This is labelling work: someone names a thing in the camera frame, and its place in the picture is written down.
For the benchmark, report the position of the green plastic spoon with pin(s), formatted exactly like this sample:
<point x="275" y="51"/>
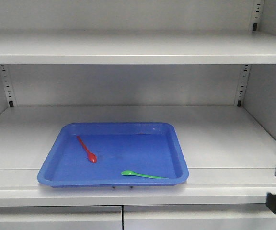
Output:
<point x="133" y="173"/>

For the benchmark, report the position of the red plastic spoon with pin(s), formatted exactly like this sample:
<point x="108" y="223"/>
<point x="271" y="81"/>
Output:
<point x="90" y="156"/>

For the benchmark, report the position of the lower cabinet doors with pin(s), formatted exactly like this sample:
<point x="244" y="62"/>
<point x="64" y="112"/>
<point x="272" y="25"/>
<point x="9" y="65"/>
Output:
<point x="170" y="217"/>

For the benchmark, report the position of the grey storage cabinet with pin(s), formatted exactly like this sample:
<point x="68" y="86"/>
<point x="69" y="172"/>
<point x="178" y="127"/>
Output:
<point x="224" y="114"/>

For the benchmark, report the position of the upper cabinet shelf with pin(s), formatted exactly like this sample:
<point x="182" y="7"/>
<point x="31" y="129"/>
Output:
<point x="136" y="47"/>

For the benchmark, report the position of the blue plastic tray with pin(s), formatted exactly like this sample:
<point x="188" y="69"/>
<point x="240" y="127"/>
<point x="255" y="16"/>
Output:
<point x="146" y="148"/>

